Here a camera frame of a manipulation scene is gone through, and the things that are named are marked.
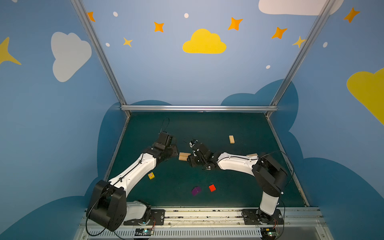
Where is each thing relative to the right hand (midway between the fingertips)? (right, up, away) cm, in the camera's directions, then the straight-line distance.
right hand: (191, 157), depth 90 cm
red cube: (+12, -16, -6) cm, 21 cm away
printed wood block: (-5, +1, +6) cm, 8 cm away
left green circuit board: (-22, -32, -19) cm, 44 cm away
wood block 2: (+29, +10, +15) cm, 34 cm away
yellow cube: (-24, -11, -3) cm, 26 cm away
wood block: (-5, -1, +6) cm, 8 cm away
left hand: (-8, +5, -3) cm, 10 cm away
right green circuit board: (+38, -34, -18) cm, 54 cm away
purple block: (+3, -17, -8) cm, 19 cm away
